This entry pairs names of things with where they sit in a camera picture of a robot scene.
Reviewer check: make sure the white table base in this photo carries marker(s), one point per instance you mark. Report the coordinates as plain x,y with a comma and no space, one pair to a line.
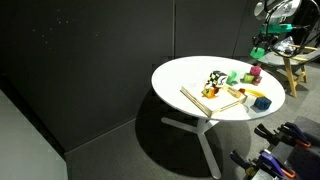
203,140

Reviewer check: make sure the orange yellow toy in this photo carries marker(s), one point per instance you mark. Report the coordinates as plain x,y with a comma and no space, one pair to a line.
209,92

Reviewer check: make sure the dark perforated mounting plate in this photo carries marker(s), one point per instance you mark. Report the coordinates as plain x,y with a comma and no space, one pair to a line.
306,160

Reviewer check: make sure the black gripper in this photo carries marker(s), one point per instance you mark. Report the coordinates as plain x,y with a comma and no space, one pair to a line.
268,37

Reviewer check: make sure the lime green block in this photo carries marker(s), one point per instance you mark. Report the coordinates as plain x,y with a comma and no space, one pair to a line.
248,78

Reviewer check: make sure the wooden stool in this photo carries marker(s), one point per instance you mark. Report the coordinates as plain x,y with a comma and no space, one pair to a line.
291,75

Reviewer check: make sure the black spring clamp orange tip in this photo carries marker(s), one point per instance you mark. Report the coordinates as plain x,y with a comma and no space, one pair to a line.
270,163
286,135

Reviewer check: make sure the yellow banana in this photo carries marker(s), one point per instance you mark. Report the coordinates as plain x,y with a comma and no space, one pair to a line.
255,92

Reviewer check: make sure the black white checkered cube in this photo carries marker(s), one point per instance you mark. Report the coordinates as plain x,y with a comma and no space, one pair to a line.
217,78

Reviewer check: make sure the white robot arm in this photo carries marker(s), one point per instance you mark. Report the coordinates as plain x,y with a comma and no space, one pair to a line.
286,8

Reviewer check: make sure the magenta block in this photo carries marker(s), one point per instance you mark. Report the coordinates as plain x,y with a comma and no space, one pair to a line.
256,70

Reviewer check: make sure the small red tomato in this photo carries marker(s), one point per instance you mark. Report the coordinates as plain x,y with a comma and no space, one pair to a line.
241,90

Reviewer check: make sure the blue block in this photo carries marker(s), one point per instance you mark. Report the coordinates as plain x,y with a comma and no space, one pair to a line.
262,102

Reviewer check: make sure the wooden tray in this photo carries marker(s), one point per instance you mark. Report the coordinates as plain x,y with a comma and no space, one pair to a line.
220,101

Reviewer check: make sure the pale grey panel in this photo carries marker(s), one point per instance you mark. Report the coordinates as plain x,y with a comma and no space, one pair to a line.
26,146

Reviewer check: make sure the translucent green cup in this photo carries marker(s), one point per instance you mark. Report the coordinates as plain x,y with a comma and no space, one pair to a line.
232,78

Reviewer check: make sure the crumpled clear plastic bag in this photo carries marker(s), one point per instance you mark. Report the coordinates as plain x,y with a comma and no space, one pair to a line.
286,45

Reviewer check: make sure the teal camera mount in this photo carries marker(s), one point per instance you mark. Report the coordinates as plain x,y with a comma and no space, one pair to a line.
276,28

